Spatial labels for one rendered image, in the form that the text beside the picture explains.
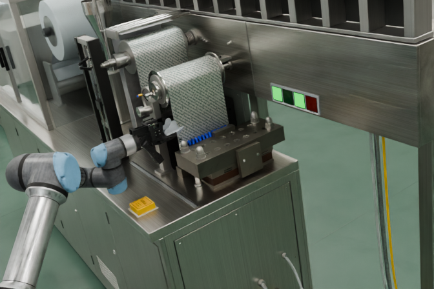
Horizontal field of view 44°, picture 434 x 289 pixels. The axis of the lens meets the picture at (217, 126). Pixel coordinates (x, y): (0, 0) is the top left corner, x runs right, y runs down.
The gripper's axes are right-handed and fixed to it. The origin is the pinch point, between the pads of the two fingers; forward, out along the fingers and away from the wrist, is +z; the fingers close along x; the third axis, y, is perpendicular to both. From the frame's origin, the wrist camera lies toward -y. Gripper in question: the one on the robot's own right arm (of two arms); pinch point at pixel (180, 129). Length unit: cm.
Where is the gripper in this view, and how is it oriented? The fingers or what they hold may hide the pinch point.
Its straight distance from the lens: 206.0
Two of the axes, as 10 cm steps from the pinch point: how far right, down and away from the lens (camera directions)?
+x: -5.5, -2.4, 8.0
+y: -1.6, -9.1, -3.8
